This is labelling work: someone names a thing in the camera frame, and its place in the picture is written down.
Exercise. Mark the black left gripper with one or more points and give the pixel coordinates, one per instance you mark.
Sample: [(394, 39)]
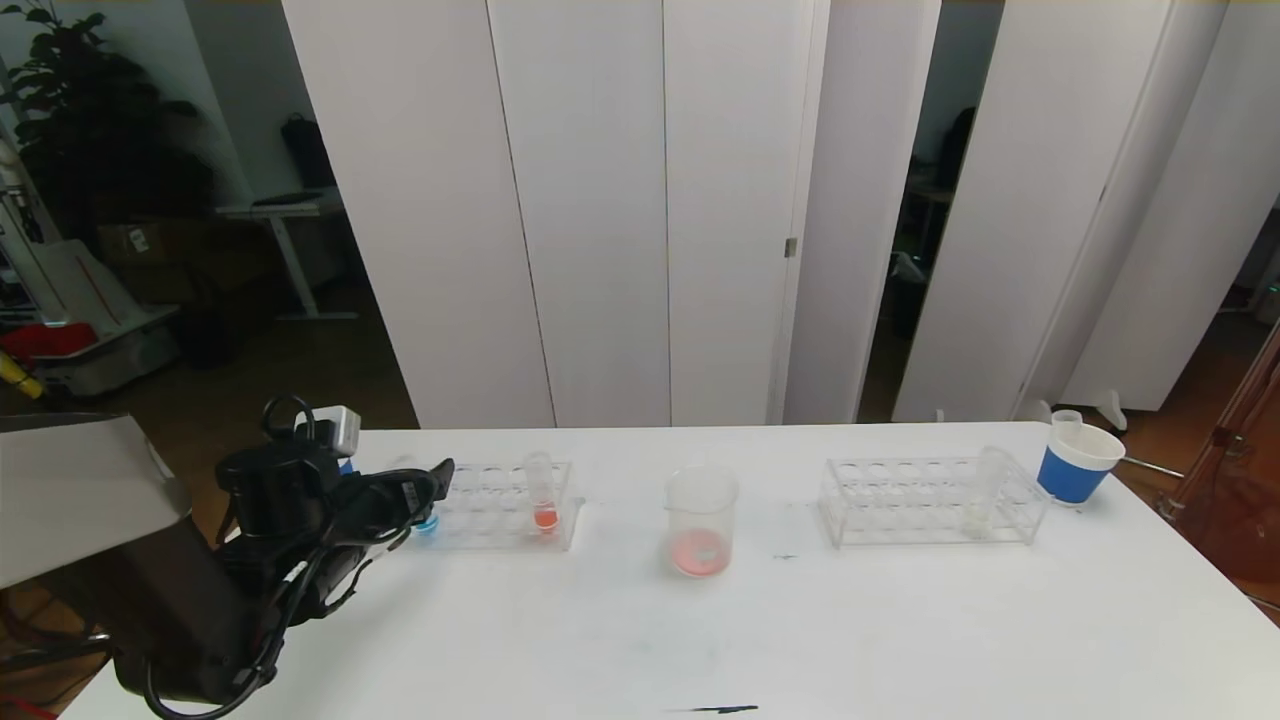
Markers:
[(407, 494)]

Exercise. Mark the test tube with blue pigment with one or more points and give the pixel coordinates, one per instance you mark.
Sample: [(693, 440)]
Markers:
[(427, 524)]

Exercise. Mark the clear graduated plastic test tube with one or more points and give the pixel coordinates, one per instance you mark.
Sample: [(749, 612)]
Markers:
[(1067, 425)]

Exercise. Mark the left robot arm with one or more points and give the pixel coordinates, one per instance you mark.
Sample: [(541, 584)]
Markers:
[(150, 600)]

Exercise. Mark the clear acrylic test tube rack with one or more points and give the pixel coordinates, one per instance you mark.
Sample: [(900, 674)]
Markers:
[(490, 505), (890, 505)]

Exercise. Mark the test tube with red pigment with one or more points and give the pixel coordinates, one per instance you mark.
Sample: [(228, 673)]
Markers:
[(545, 518)]

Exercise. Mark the clear plastic beaker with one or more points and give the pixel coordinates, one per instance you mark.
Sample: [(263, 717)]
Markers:
[(700, 540)]

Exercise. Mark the test tube with yellowish pigment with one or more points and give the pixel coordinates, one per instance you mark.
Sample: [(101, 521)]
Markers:
[(985, 500)]

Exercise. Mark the black bin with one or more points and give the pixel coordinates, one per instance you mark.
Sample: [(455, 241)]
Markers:
[(205, 337)]

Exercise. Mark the white standing desk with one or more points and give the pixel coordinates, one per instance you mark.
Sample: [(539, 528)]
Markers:
[(288, 208)]

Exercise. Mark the white folding partition screen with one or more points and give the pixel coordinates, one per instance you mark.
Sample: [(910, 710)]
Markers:
[(1040, 150), (600, 200), (1200, 150)]

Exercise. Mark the black backpack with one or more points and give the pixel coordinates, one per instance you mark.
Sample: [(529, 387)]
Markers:
[(307, 152)]

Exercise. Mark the brown cardboard box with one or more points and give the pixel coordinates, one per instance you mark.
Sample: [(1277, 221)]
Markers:
[(150, 242)]

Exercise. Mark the white machine base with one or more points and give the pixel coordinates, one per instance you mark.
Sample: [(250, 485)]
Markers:
[(80, 290)]

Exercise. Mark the red flat object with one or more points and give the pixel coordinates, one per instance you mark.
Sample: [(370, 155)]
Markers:
[(45, 342)]

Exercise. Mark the yellow object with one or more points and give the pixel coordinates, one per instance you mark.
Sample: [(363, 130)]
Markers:
[(20, 378)]

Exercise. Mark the green potted plant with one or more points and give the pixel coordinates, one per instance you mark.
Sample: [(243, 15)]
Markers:
[(90, 130)]

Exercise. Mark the white partition foot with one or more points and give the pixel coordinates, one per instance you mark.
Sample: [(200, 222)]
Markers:
[(1112, 412), (1035, 412)]

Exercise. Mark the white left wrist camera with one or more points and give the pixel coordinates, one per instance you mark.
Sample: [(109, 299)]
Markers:
[(338, 430)]

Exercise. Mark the metal frame stand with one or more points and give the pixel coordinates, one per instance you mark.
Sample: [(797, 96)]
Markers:
[(1235, 520)]

